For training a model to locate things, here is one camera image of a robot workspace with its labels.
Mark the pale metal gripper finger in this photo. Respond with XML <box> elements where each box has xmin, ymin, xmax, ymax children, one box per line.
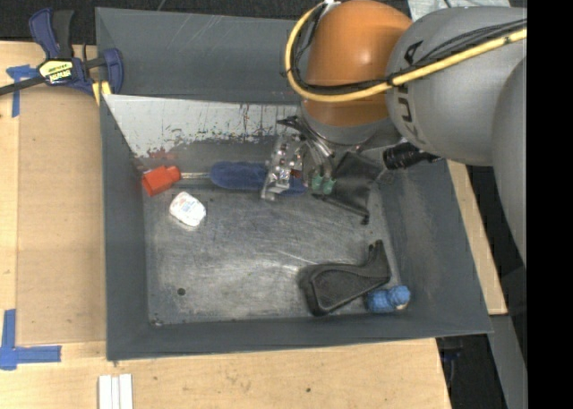
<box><xmin>261</xmin><ymin>168</ymin><xmax>295</xmax><ymax>201</ymax></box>
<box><xmin>267</xmin><ymin>136</ymin><xmax>295</xmax><ymax>172</ymax></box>

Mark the dark grey flat piece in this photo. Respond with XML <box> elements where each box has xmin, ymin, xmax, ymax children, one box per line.
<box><xmin>325</xmin><ymin>151</ymin><xmax>373</xmax><ymax>226</ymax></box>

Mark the grey metal bin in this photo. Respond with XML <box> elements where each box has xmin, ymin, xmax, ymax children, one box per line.
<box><xmin>94</xmin><ymin>6</ymin><xmax>495</xmax><ymax>362</ymax></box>

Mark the white small packet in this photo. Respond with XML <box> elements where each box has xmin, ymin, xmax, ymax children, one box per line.
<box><xmin>168</xmin><ymin>191</ymin><xmax>208</xmax><ymax>227</ymax></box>

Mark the black mesh shoe-shaped piece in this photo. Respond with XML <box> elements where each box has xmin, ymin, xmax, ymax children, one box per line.
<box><xmin>298</xmin><ymin>239</ymin><xmax>393</xmax><ymax>317</ymax></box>

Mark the red plastic block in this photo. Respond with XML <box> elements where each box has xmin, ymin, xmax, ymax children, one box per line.
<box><xmin>141</xmin><ymin>165</ymin><xmax>183</xmax><ymax>198</ymax></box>

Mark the blue brush with metal handle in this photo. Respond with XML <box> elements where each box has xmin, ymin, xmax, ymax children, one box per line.
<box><xmin>178</xmin><ymin>160</ymin><xmax>311</xmax><ymax>197</ymax></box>

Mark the black cylinder on white bracket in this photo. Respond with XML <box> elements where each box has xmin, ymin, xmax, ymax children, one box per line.
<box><xmin>375</xmin><ymin>141</ymin><xmax>443</xmax><ymax>184</ymax></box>

